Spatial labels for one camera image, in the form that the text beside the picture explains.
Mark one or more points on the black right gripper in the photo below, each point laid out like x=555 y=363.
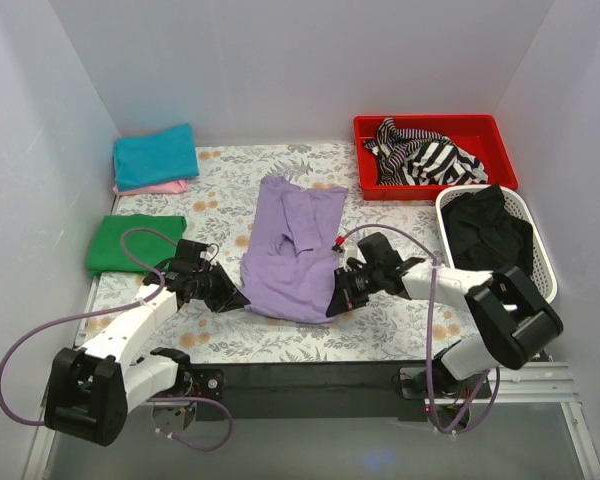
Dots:
x=347 y=288

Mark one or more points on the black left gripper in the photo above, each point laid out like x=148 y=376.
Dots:
x=219 y=288

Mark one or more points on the lilac purple t shirt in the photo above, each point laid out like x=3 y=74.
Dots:
x=288 y=269

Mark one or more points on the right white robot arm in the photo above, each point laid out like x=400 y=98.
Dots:
x=513 y=319

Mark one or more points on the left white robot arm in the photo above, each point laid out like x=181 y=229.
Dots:
x=92 y=389

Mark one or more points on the floral patterned table cloth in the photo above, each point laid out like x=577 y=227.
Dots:
x=219 y=207

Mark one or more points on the pink folded t shirt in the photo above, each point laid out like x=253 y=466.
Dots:
x=168 y=188

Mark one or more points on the green folded t shirt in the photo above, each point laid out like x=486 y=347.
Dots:
x=105 y=253

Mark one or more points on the black white striped shirt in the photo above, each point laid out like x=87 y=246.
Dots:
x=417 y=157

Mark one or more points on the black garment in basket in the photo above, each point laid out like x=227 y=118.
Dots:
x=483 y=235

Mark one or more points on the teal folded t shirt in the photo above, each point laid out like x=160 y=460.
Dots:
x=162 y=157

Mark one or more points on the white perforated laundry basket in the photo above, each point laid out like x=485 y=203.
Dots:
x=543 y=276

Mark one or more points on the red plastic bin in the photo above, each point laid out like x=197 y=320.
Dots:
x=476 y=134

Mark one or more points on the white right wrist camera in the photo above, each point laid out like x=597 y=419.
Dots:
x=346 y=250

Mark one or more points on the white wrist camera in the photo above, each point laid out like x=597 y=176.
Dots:
x=210 y=253
x=346 y=250

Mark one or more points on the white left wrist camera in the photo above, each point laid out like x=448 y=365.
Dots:
x=210 y=253

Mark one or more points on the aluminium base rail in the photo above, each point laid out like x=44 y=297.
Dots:
x=339 y=421

